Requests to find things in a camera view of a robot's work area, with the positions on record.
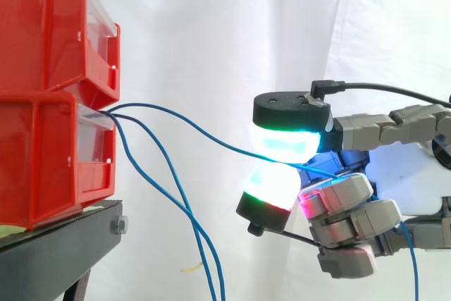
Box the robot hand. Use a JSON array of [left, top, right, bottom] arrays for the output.
[[235, 91, 451, 279]]

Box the black stand with green tape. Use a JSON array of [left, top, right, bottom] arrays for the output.
[[0, 197, 130, 301]]

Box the red bin with clear plate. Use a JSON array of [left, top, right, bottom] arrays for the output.
[[0, 90, 118, 231], [0, 0, 122, 110]]

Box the thin black cable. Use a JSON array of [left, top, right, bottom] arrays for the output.
[[247, 222, 322, 247], [309, 80, 451, 109]]

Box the blue cable bundle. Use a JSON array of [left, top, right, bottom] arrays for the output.
[[105, 111, 228, 301]]

